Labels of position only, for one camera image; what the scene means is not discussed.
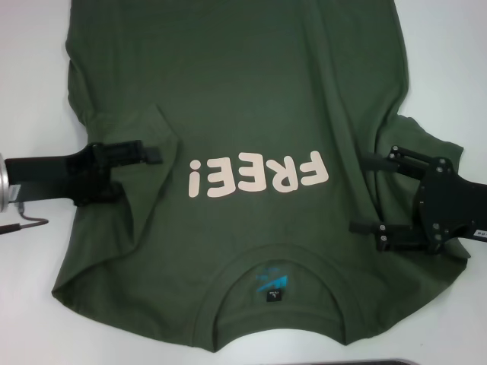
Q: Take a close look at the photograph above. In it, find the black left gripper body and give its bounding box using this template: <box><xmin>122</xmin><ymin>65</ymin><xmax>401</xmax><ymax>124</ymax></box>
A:
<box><xmin>4</xmin><ymin>143</ymin><xmax>114</xmax><ymax>203</ymax></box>

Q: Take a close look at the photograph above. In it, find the dark green FREE t-shirt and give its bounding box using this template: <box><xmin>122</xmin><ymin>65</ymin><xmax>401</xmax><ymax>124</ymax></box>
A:
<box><xmin>50</xmin><ymin>0</ymin><xmax>473</xmax><ymax>348</ymax></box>

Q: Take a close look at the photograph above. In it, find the dark flat device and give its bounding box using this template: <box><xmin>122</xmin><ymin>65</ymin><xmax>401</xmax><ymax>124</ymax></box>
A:
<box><xmin>339</xmin><ymin>357</ymin><xmax>416</xmax><ymax>365</ymax></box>

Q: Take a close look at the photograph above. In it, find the black gripper cable with plug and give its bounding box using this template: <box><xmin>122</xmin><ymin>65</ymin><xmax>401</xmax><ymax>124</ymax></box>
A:
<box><xmin>0</xmin><ymin>201</ymin><xmax>49</xmax><ymax>235</ymax></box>

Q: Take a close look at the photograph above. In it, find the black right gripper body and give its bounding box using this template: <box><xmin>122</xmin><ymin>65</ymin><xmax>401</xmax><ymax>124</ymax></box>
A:
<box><xmin>413</xmin><ymin>157</ymin><xmax>487</xmax><ymax>255</ymax></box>

